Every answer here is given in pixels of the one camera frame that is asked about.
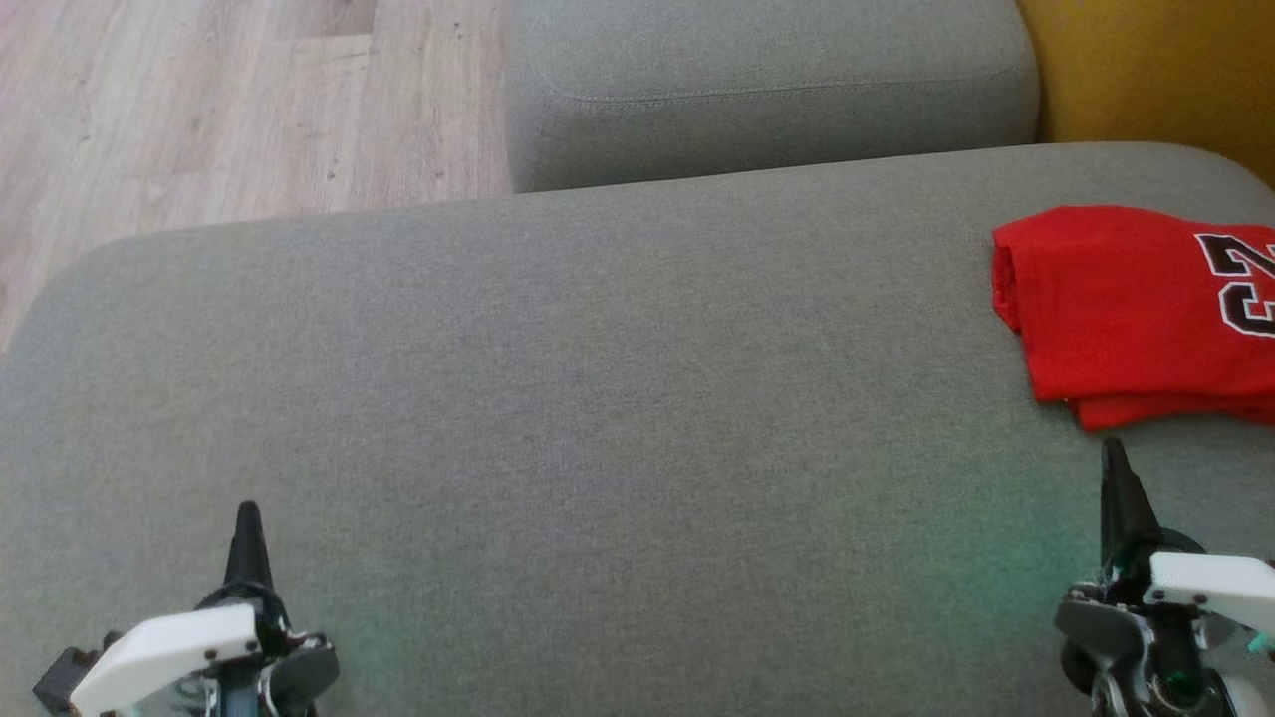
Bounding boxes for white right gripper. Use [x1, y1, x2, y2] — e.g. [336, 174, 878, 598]
[1054, 437, 1275, 717]

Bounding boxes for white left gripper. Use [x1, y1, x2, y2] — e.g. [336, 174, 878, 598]
[68, 500, 342, 717]

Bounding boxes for red and white jersey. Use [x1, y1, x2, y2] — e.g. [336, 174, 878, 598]
[990, 205, 1275, 404]

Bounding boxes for large grey sofa seat cushion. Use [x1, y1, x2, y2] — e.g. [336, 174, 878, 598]
[0, 141, 1275, 717]

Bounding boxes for yellow sofa cushion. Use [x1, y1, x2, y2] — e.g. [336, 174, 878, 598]
[1016, 0, 1275, 190]

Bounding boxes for small grey sofa cushion block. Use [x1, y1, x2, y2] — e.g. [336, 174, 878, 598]
[506, 0, 1042, 194]

